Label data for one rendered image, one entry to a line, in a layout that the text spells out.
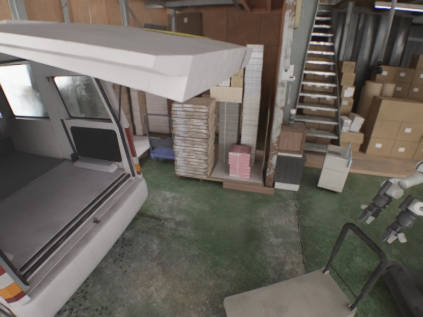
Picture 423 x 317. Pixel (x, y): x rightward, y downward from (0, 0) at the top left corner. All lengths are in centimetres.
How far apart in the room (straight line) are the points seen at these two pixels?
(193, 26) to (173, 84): 636
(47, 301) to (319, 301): 178
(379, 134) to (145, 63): 447
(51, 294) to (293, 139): 267
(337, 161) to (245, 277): 183
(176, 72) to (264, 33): 638
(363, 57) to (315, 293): 569
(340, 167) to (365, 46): 408
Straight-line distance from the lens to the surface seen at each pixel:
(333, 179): 319
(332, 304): 191
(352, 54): 650
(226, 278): 206
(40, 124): 292
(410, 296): 227
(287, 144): 280
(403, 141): 488
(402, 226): 152
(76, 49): 40
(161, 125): 460
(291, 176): 302
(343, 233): 171
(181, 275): 209
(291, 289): 186
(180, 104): 272
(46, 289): 169
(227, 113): 308
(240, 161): 293
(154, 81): 39
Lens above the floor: 175
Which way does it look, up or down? 28 degrees down
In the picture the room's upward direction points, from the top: straight up
